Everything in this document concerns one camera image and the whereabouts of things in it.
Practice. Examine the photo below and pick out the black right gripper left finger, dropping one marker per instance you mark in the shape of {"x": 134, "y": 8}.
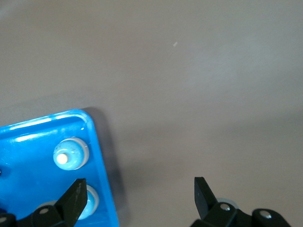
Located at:
{"x": 71, "y": 203}

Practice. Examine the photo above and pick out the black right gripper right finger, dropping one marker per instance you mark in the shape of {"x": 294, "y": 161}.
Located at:
{"x": 206, "y": 203}

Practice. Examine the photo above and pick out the light blue round bell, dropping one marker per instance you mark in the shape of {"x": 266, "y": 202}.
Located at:
{"x": 91, "y": 203}
{"x": 75, "y": 151}

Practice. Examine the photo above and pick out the blue plastic tray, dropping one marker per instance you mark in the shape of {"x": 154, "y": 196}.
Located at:
{"x": 23, "y": 165}

